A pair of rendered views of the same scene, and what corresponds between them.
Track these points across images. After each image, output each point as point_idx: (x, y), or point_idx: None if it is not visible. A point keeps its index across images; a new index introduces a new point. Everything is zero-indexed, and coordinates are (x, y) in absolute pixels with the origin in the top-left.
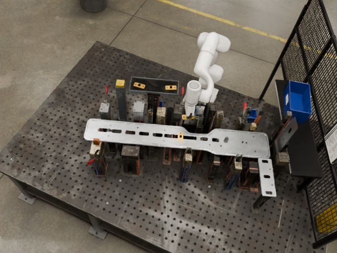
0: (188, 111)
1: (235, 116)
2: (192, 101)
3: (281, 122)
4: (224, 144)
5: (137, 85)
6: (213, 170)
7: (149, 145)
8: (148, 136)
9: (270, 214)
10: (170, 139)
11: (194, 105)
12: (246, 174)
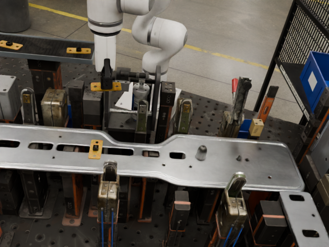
0: (99, 53)
1: (214, 134)
2: (105, 13)
3: (313, 118)
4: (198, 164)
5: (4, 44)
6: (175, 227)
7: (13, 167)
8: (15, 149)
9: None
10: (69, 155)
11: (113, 30)
12: (257, 234)
